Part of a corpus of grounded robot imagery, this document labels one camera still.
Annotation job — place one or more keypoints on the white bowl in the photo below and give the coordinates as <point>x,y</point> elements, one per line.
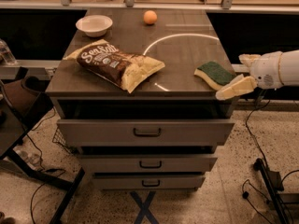
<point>94,25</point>

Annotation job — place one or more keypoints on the black side table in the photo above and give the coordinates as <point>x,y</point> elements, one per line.
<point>11,134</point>

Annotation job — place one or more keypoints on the clear plastic water bottle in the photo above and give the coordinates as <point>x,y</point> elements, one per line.
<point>6,53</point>

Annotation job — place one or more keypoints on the sea salt chips bag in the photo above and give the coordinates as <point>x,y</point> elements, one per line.
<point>125,70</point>

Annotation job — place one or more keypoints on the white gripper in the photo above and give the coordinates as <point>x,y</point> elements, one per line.
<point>266,70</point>

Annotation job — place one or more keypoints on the brown chair seat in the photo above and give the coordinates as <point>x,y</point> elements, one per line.
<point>22,94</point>

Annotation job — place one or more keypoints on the orange fruit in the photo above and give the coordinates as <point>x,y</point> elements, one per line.
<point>150,17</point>

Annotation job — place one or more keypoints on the green and yellow sponge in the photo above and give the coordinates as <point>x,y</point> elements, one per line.
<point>214,75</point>

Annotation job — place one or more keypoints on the top grey drawer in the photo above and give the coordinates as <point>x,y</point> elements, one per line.
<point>145,133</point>

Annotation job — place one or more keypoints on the black stand with cables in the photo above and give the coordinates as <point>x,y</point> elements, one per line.
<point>272,180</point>

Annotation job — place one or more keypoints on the blue tape cross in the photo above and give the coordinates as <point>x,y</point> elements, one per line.
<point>144,208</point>

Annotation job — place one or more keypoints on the middle grey drawer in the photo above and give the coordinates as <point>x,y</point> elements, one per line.
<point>199,163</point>

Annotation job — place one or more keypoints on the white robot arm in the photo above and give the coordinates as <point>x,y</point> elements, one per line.
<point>288,68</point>

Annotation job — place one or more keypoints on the bottom grey drawer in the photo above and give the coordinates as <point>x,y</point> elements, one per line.
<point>149,181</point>

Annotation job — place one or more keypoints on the grey drawer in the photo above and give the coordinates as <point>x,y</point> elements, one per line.
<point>199,163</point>
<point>145,133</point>
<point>149,181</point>

